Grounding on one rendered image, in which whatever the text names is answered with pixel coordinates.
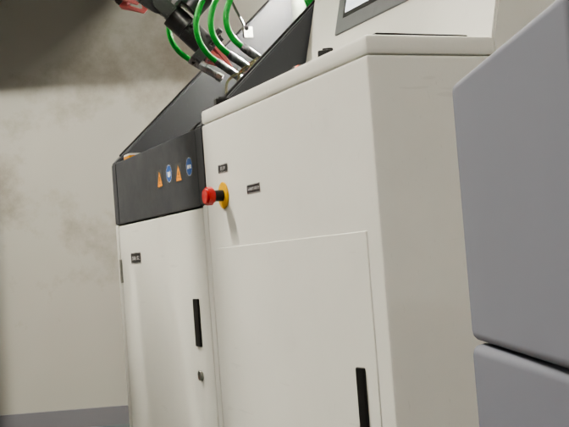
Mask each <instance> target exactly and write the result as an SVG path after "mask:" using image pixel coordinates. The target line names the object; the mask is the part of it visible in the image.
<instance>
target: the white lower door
mask: <svg viewBox="0 0 569 427"><path fill-rule="evenodd" d="M119 240H120V253H121V260H119V267H120V279H121V283H123V290H124V313H125V326H126V338H127V350H128V363H129V375H130V399H131V411H132V423H133V427H219V421H218V399H217V387H216V375H215V364H214V352H213V330H212V318H211V307H210V295H209V283H208V272H207V249H206V237H205V225H204V213H203V208H198V209H195V210H191V211H187V212H183V213H177V214H172V215H169V216H164V217H161V218H157V219H150V220H146V221H142V222H138V223H134V224H130V225H124V226H120V227H119Z"/></svg>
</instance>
